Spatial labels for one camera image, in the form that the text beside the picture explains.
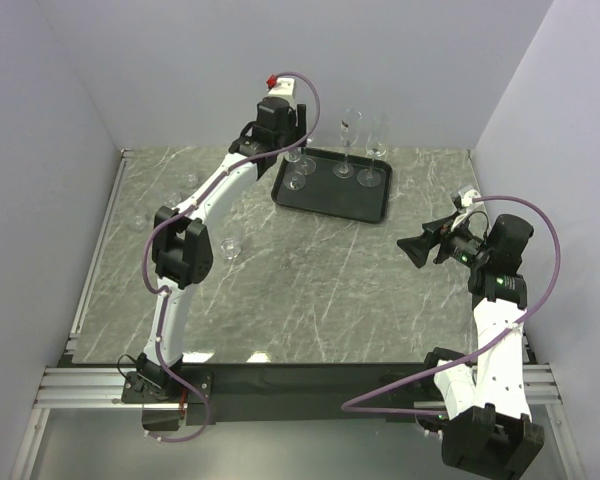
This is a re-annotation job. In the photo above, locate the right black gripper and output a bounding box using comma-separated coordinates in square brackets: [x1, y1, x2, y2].
[397, 211, 492, 269]

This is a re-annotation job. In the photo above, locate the clear wine glass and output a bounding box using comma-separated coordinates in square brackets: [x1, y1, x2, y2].
[298, 149, 316, 176]

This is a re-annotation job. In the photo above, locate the champagne flute with dark mark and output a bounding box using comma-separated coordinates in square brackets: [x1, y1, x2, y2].
[333, 109, 362, 179]

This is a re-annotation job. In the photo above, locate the small stemmed glass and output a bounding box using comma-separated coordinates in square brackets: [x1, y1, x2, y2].
[283, 148, 306, 191]

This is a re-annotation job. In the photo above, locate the clear flute glass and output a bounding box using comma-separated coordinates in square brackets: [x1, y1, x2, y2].
[357, 113, 392, 188]
[219, 225, 245, 261]

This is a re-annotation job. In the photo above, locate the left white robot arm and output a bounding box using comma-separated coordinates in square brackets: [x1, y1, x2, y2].
[122, 96, 307, 403]

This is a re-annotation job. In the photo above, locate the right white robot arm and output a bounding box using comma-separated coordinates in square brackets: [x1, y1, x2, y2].
[397, 213, 545, 479]

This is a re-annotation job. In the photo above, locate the black rectangular tray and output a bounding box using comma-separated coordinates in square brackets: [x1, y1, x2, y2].
[271, 148, 393, 224]

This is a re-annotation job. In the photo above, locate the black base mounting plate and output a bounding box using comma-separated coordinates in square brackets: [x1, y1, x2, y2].
[121, 363, 424, 431]

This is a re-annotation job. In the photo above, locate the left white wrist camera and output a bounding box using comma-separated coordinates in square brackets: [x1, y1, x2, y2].
[266, 75, 296, 102]

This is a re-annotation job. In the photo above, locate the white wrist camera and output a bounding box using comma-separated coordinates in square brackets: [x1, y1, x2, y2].
[452, 185, 482, 229]
[266, 75, 296, 102]

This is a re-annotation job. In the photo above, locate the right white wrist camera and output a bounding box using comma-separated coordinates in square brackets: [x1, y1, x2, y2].
[452, 185, 482, 229]

